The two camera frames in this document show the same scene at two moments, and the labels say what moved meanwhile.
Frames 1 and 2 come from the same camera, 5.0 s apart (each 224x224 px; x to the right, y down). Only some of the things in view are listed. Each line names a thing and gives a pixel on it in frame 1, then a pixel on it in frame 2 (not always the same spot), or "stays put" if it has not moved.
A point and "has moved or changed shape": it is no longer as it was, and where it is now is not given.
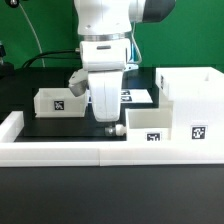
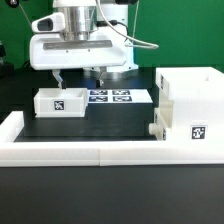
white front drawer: x=150 y=124 has moved or changed shape
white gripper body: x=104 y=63 -> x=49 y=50
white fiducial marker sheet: x=135 y=96 stays put
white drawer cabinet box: x=197 y=105 stays put
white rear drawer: x=59 y=103 stays put
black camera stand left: x=7 y=70 stays put
